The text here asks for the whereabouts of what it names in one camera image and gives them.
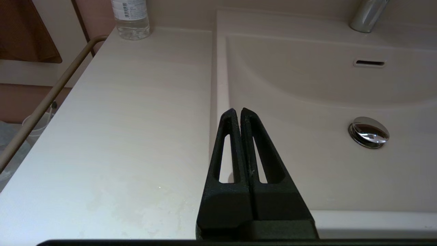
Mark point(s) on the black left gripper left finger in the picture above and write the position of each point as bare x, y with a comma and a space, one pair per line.
223, 205

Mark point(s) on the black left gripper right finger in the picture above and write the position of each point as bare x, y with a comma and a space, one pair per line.
280, 201

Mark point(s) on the chrome lever faucet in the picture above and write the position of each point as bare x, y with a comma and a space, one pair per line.
367, 15

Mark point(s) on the beige ceramic sink basin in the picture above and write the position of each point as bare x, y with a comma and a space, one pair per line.
324, 89

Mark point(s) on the chrome drain stopper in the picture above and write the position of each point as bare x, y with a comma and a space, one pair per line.
368, 132

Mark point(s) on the white round bin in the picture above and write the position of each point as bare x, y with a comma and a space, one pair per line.
39, 126

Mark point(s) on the clear plastic water bottle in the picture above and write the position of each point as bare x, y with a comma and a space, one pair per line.
131, 20

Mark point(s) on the brown hanging pouch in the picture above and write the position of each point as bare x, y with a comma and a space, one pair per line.
24, 30

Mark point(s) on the beige metal towel rail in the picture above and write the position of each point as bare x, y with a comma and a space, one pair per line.
44, 102

